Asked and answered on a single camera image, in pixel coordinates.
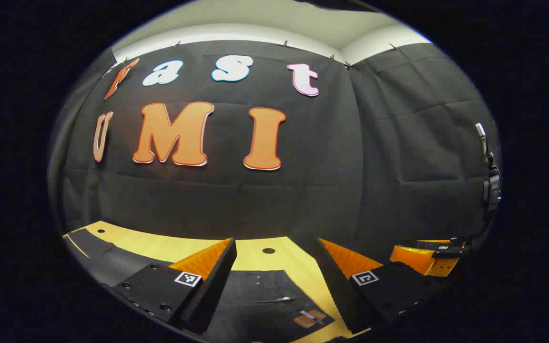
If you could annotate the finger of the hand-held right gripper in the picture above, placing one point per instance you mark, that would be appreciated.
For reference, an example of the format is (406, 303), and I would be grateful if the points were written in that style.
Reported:
(410, 257)

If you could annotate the dark blue jeans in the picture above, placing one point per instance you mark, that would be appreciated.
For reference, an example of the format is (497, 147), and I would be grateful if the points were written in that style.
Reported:
(255, 295)

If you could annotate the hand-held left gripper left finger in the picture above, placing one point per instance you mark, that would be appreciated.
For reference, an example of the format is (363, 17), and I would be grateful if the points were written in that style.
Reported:
(217, 281)

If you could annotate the black backdrop cloth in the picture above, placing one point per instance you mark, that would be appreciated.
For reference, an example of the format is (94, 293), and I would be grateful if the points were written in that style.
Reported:
(331, 181)

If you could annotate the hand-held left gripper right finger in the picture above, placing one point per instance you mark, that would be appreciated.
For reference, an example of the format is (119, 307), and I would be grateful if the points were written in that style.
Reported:
(339, 290)

